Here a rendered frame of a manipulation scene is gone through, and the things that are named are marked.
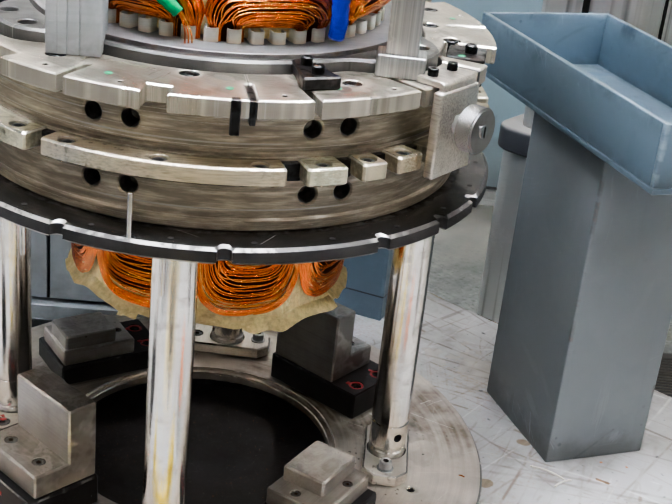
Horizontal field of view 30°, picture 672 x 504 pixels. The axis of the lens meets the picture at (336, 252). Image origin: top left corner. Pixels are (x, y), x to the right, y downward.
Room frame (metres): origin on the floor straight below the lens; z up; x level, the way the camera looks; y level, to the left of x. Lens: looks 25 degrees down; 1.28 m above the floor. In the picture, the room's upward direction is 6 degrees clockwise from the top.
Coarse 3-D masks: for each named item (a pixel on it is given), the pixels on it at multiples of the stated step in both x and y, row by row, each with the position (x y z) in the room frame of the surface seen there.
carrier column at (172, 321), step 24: (168, 264) 0.58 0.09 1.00; (192, 264) 0.59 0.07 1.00; (168, 288) 0.58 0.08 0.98; (192, 288) 0.59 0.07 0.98; (168, 312) 0.58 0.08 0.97; (192, 312) 0.59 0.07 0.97; (168, 336) 0.58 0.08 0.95; (192, 336) 0.59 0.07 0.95; (168, 360) 0.58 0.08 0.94; (192, 360) 0.59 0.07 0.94; (168, 384) 0.58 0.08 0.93; (168, 408) 0.58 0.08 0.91; (168, 432) 0.58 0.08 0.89; (144, 456) 0.59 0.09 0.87; (168, 456) 0.58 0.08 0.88; (144, 480) 0.59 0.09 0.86; (168, 480) 0.58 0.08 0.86
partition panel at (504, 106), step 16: (432, 0) 2.97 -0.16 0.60; (448, 0) 2.97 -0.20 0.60; (464, 0) 2.97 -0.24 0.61; (480, 0) 2.97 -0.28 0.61; (496, 0) 2.97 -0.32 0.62; (512, 0) 2.97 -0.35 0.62; (528, 0) 2.97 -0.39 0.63; (480, 16) 2.97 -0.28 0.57; (496, 96) 2.97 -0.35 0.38; (512, 96) 2.97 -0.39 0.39; (496, 112) 2.97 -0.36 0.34; (512, 112) 2.97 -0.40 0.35; (496, 128) 2.97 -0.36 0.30; (496, 144) 2.97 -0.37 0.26; (496, 160) 2.97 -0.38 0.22; (496, 176) 2.97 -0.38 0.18
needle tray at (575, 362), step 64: (512, 64) 0.87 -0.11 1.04; (576, 64) 0.95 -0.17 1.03; (640, 64) 0.91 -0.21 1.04; (576, 128) 0.78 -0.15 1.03; (640, 128) 0.72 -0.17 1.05; (576, 192) 0.79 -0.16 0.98; (640, 192) 0.78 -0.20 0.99; (512, 256) 0.85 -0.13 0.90; (576, 256) 0.78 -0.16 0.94; (640, 256) 0.78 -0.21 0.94; (512, 320) 0.84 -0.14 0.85; (576, 320) 0.77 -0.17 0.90; (640, 320) 0.79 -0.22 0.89; (512, 384) 0.83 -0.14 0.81; (576, 384) 0.77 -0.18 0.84; (640, 384) 0.79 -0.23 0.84; (576, 448) 0.78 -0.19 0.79
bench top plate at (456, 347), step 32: (448, 320) 0.97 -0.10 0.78; (480, 320) 0.98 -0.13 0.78; (448, 352) 0.92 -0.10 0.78; (480, 352) 0.92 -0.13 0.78; (448, 384) 0.86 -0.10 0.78; (480, 384) 0.87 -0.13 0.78; (480, 416) 0.82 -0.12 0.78; (480, 448) 0.78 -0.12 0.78; (512, 448) 0.78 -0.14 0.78; (640, 448) 0.80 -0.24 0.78; (512, 480) 0.74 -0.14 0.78; (544, 480) 0.74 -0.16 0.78; (576, 480) 0.75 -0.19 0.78; (608, 480) 0.75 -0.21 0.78; (640, 480) 0.76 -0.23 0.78
